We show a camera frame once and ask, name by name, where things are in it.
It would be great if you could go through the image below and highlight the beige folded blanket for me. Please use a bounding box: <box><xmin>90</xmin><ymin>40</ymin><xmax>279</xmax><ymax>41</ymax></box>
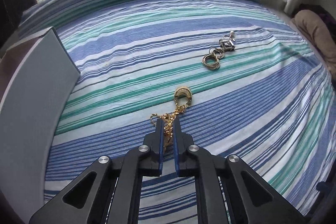
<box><xmin>293</xmin><ymin>10</ymin><xmax>335</xmax><ymax>80</ymax></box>

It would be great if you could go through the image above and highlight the gold chain with ring pendant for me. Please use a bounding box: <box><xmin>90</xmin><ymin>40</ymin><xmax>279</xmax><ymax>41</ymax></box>
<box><xmin>149</xmin><ymin>85</ymin><xmax>193</xmax><ymax>154</ymax></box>

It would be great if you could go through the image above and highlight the silver ring chain jewelry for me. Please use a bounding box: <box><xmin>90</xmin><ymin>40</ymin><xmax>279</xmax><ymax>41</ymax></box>
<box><xmin>202</xmin><ymin>31</ymin><xmax>236</xmax><ymax>71</ymax></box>

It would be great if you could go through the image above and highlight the white cardboard box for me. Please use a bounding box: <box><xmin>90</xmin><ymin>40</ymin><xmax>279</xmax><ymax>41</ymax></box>
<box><xmin>1</xmin><ymin>27</ymin><xmax>80</xmax><ymax>223</ymax></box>

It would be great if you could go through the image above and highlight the blue green striped bedsheet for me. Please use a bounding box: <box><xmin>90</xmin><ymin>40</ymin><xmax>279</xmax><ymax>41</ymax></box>
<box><xmin>18</xmin><ymin>0</ymin><xmax>335</xmax><ymax>215</ymax></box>

